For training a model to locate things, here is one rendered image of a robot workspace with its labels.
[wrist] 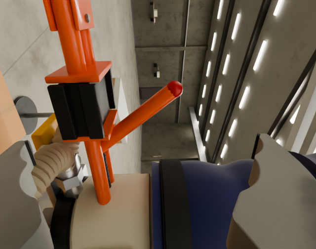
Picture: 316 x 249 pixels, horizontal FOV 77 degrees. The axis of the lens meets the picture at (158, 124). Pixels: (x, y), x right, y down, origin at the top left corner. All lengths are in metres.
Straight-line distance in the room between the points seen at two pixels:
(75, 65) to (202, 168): 0.26
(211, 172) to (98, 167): 0.19
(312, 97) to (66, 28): 2.74
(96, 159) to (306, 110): 2.74
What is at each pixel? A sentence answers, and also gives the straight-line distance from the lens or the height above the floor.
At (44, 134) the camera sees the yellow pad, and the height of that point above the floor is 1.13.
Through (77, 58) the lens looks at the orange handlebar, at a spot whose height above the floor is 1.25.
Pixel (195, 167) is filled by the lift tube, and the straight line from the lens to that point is 0.37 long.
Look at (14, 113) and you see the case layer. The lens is 1.38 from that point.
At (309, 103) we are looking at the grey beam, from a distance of 2.87.
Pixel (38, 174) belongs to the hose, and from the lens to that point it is 0.28.
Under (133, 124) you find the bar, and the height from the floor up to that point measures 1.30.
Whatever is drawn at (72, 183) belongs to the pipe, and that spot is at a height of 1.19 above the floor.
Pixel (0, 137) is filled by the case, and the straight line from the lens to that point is 0.63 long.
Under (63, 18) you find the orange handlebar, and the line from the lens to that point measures 0.24.
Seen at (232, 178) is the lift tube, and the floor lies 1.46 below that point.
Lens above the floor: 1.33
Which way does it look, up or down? 1 degrees up
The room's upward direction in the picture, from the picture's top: 88 degrees clockwise
